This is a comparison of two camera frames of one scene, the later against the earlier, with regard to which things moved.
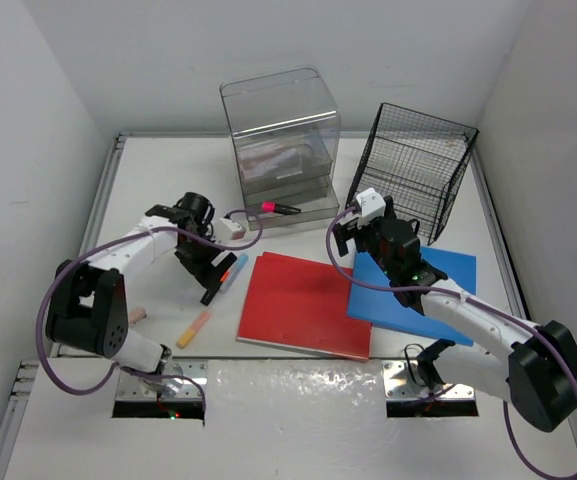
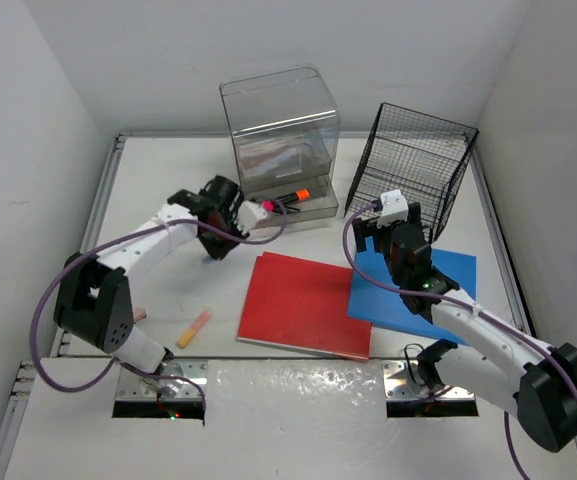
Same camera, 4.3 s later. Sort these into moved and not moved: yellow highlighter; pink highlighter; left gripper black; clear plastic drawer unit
Moved: left gripper black
Not moved: pink highlighter; yellow highlighter; clear plastic drawer unit
